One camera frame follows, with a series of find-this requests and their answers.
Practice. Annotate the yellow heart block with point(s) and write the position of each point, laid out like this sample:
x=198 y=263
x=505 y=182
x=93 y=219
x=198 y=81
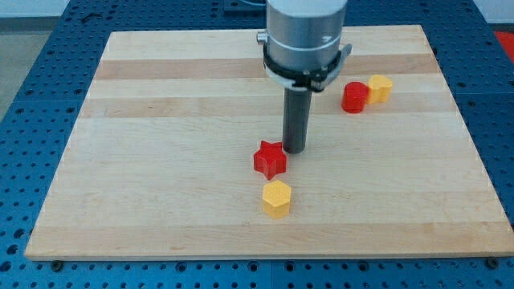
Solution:
x=380 y=88

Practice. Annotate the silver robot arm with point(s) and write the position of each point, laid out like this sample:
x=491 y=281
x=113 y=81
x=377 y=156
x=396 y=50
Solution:
x=301 y=43

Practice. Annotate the red star block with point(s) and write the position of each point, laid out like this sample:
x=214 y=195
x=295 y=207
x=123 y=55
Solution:
x=270 y=159

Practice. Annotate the yellow hexagon block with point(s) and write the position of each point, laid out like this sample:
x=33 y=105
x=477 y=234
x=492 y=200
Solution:
x=276 y=199

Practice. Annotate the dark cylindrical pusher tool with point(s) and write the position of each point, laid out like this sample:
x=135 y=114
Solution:
x=295 y=124

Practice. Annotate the wooden board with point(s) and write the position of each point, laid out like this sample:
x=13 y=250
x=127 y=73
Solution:
x=159 y=164

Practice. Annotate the red cylinder block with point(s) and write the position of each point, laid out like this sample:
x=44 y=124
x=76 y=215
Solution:
x=354 y=97

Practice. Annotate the blue perforated table plate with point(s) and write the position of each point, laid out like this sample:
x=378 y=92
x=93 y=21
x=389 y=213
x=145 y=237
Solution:
x=37 y=125

